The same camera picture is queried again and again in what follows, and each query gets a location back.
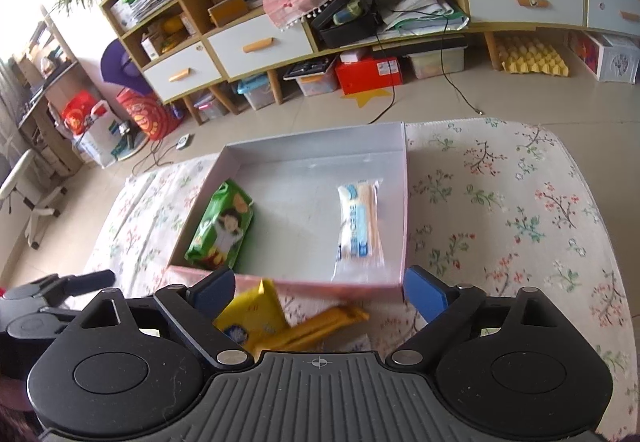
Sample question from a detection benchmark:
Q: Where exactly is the yellow cracker packet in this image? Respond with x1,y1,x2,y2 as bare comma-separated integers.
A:
213,280,290,356

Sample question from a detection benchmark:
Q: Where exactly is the green snack packet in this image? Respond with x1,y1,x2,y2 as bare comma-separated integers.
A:
184,179,254,271

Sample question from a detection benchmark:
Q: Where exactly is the white blue bread packet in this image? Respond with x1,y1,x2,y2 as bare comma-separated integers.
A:
332,179,384,284

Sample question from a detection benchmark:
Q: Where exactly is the gold foil snack bar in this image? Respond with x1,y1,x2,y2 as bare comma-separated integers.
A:
254,305,370,356

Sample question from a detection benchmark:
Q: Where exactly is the floral tablecloth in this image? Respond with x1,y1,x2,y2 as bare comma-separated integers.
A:
89,118,639,441

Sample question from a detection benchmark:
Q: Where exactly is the pink cardboard box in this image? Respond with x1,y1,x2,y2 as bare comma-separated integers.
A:
168,123,408,301

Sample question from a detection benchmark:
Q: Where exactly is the red lantern bag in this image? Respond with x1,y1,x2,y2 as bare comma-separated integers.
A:
116,88,181,141

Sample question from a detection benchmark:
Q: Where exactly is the red shoe box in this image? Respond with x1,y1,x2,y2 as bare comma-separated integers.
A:
335,57,404,96

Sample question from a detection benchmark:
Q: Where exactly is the purple hat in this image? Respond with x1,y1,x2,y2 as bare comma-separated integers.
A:
100,39,152,96

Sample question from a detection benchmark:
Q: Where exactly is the wooden tv cabinet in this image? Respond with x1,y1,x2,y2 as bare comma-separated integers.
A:
101,0,639,103

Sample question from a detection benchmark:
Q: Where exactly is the yellow egg tray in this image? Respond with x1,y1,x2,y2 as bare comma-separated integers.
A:
496,35,570,77

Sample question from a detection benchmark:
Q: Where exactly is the white decorated box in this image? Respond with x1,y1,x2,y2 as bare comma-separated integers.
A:
566,31,639,85

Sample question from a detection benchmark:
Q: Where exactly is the black storage basket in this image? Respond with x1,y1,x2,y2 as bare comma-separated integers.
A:
310,0,383,48

